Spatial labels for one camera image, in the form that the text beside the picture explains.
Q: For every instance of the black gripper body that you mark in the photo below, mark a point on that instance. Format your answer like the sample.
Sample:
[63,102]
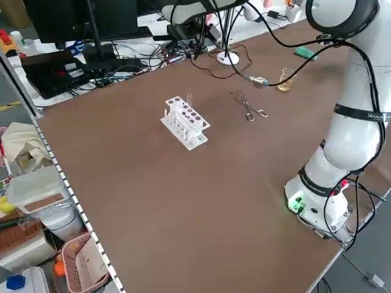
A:
[181,31]

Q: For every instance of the metal crucible tongs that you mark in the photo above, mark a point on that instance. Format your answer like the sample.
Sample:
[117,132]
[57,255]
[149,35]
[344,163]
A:
[247,105]

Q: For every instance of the glass beaker with amber liquid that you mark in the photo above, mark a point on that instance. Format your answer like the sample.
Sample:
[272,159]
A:
[285,87]

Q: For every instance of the brown wicker basket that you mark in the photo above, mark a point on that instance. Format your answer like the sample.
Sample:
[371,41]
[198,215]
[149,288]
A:
[18,235]

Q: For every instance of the beige cloth bag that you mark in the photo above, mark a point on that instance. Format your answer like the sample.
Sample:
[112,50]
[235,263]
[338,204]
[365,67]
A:
[21,140]

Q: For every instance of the white jug blue cap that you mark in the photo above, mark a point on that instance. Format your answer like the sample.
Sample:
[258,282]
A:
[27,282]

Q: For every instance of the white plastic storage box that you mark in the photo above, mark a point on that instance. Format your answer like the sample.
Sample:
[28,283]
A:
[33,189]

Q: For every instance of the black keyboard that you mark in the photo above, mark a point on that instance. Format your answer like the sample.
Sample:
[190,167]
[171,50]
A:
[131,33]

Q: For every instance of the yellow toy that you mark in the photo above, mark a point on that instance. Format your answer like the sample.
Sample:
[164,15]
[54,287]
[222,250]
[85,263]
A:
[6,206]

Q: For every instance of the clear glass test tube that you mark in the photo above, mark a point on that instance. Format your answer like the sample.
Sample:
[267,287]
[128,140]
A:
[189,99]

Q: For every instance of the white test tube rack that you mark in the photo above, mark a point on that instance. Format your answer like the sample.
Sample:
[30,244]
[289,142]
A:
[183,128]

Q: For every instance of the aluminium frame rail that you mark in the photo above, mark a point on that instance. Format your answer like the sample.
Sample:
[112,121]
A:
[81,213]

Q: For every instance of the pink plastic basket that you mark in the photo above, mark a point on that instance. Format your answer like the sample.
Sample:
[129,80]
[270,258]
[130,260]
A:
[73,268]

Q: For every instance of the white desk lamp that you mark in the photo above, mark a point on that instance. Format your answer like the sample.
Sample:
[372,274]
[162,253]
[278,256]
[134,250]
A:
[227,58]

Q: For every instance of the black computer monitor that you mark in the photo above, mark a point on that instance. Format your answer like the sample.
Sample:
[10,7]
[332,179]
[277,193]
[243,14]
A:
[76,18]

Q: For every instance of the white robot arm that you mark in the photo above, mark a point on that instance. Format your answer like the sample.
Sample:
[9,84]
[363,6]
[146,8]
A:
[351,143]

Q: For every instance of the black electronics box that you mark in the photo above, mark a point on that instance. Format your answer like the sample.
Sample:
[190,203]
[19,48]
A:
[52,73]

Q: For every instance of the white plastic bucket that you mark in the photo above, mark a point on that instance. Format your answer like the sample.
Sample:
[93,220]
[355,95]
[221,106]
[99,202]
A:
[61,222]

